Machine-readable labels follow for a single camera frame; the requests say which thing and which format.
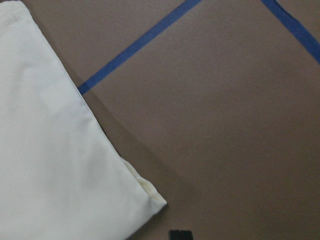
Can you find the cream white long-sleeve shirt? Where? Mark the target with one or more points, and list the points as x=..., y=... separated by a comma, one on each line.
x=60, y=176

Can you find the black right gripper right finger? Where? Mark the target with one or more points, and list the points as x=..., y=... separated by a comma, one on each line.
x=186, y=235

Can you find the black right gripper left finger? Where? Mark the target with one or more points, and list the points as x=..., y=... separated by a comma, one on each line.
x=175, y=234

